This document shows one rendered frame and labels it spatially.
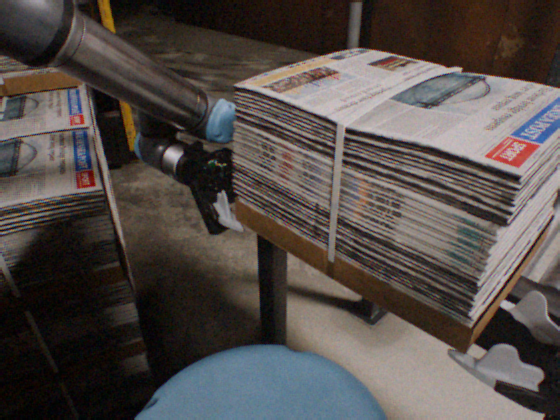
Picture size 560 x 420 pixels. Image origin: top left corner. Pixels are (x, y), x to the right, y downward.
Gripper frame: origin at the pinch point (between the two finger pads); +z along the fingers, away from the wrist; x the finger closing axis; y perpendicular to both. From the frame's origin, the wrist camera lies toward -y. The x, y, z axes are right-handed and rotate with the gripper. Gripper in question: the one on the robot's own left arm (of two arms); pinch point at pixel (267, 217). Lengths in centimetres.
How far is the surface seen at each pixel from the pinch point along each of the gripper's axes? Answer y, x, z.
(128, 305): -26.5, -16.4, -25.5
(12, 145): 3, -20, -53
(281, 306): -36.7, 13.0, -8.6
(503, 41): -32, 326, -69
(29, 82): 7, -5, -81
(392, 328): -79, 62, 0
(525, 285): 0.4, 12.3, 37.2
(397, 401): -79, 39, 16
